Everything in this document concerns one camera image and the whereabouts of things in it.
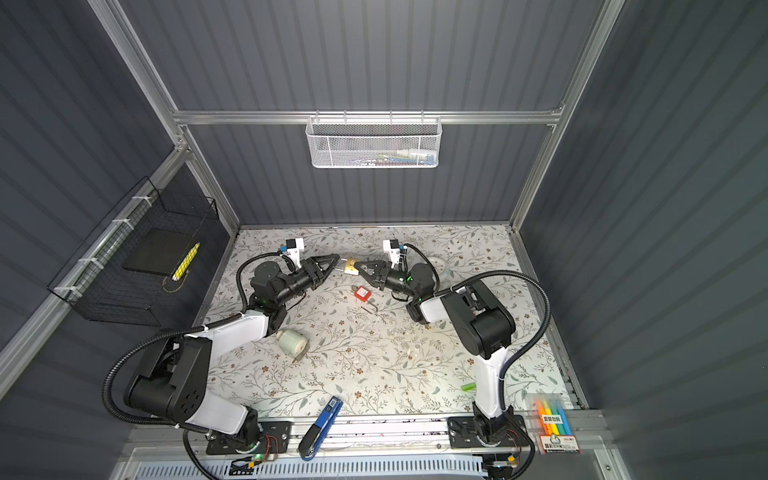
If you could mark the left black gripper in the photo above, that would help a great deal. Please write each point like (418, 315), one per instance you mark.
(312, 272)

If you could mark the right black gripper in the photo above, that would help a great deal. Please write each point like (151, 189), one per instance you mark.
(386, 271)

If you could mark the brass padlock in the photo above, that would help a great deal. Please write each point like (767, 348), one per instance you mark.
(348, 266)

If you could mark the red padlock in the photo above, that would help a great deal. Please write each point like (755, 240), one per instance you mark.
(365, 299)

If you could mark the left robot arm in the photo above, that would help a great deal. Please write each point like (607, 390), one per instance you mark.
(164, 380)

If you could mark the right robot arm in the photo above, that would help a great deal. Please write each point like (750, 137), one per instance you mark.
(483, 324)

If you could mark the blue black utility knife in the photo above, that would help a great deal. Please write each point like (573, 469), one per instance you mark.
(317, 432)

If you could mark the black pad in basket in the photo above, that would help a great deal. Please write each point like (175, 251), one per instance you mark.
(159, 252)

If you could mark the coloured marker pack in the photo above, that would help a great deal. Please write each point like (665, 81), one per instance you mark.
(557, 434)

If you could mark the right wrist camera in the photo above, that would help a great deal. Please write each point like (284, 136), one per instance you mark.
(393, 248)

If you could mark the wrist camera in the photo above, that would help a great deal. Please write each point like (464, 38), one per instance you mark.
(292, 249)
(393, 248)

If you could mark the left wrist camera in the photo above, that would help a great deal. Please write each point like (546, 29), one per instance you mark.
(292, 249)

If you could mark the white wire mesh basket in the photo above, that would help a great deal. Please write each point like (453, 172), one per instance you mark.
(393, 143)

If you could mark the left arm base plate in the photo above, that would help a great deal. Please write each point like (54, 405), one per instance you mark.
(270, 437)

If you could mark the black wire basket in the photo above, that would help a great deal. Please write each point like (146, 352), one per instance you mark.
(99, 289)

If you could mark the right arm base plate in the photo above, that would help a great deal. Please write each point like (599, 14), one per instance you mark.
(466, 432)

